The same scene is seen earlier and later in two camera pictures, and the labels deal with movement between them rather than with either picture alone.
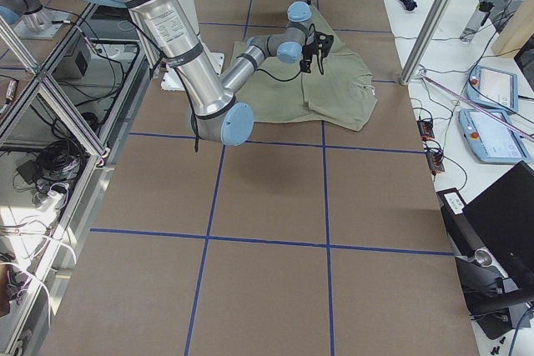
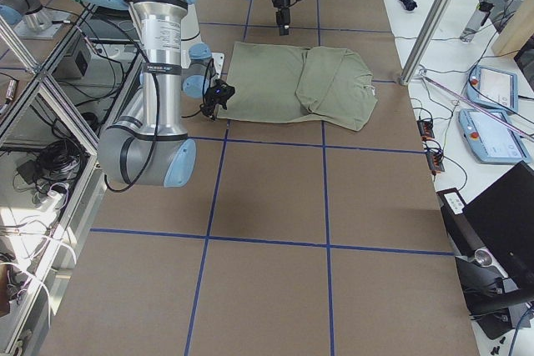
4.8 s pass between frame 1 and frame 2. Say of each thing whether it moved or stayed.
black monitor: stayed
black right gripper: moved
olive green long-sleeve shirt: stayed
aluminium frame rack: stayed
